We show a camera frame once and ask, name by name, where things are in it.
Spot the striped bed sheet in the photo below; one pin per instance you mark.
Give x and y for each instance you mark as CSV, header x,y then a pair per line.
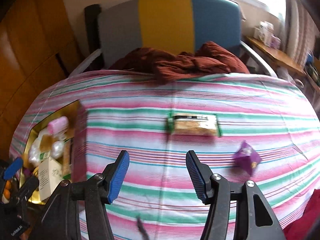
x,y
127,111

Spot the pink floral curtain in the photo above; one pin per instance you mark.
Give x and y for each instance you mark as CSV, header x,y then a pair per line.
x,y
300,32

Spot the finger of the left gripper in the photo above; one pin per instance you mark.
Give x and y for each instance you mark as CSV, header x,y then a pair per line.
x,y
12,169

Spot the grey yellow blue headboard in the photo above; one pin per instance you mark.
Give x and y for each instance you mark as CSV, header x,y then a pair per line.
x,y
170,25

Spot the white plastic bag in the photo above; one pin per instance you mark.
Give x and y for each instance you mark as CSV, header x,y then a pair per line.
x,y
41,149

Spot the white box on shelf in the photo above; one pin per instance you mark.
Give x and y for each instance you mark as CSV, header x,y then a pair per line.
x,y
264,34

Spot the cracker packet green wrapper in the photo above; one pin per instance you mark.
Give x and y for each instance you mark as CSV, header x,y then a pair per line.
x,y
193,124

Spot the white cardboard box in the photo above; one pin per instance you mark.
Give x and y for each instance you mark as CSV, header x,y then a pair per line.
x,y
49,175

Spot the purple pyramid packet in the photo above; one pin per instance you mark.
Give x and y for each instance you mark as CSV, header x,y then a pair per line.
x,y
247,158

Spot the pink white rolled sock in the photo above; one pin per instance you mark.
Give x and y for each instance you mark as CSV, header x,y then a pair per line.
x,y
58,125

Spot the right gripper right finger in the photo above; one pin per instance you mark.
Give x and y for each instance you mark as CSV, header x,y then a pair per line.
x,y
200,175

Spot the dark red blanket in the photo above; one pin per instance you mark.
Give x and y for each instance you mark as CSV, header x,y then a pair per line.
x,y
211,58

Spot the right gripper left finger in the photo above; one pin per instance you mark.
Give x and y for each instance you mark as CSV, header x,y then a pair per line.
x,y
114,174

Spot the wooden bedside shelf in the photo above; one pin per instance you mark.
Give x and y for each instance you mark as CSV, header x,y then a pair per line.
x,y
275,57

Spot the gold tray box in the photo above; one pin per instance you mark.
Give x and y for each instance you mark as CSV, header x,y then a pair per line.
x,y
71,111

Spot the orange wooden wardrobe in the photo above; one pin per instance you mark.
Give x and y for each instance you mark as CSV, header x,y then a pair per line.
x,y
38,49

